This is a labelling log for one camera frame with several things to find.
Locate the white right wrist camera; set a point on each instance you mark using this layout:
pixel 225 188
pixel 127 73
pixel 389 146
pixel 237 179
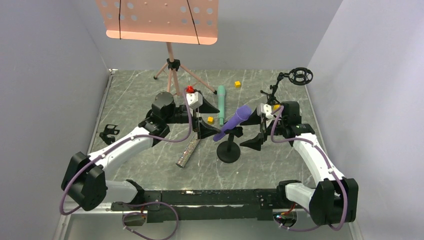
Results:
pixel 265 111

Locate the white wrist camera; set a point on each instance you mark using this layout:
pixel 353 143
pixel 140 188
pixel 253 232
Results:
pixel 194 97
pixel 265 111

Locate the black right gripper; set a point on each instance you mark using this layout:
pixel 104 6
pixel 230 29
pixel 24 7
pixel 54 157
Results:
pixel 262 126

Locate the yellow cube under tripod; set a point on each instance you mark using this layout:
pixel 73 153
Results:
pixel 276 107

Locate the yellow cube near teal microphone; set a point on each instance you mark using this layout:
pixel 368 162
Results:
pixel 210 120

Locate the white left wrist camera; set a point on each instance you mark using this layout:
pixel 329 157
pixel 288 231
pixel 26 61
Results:
pixel 194 97

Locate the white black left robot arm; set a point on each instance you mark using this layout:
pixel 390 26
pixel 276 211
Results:
pixel 85 177

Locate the black tripod shock-mount stand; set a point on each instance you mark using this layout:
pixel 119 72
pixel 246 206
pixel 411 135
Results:
pixel 298 76

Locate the pink music stand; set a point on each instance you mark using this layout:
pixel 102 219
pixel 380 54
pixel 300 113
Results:
pixel 170 21

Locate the teal green microphone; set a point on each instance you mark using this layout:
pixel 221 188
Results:
pixel 221 95

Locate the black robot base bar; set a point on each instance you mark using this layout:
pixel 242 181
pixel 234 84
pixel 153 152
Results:
pixel 218 204

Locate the black round-base microphone stand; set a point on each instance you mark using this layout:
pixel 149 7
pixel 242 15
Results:
pixel 228 151

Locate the purple microphone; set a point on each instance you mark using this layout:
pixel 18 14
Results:
pixel 240 115

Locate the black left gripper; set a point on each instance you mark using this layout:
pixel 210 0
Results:
pixel 198 119

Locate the aluminium table edge rail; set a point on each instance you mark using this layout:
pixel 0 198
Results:
pixel 100 110

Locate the black clip stand at left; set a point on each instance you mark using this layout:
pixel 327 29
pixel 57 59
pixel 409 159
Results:
pixel 108 135

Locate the yellow cube at back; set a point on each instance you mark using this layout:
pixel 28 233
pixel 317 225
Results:
pixel 237 84

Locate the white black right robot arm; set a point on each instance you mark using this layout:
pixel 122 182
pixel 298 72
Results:
pixel 333 199

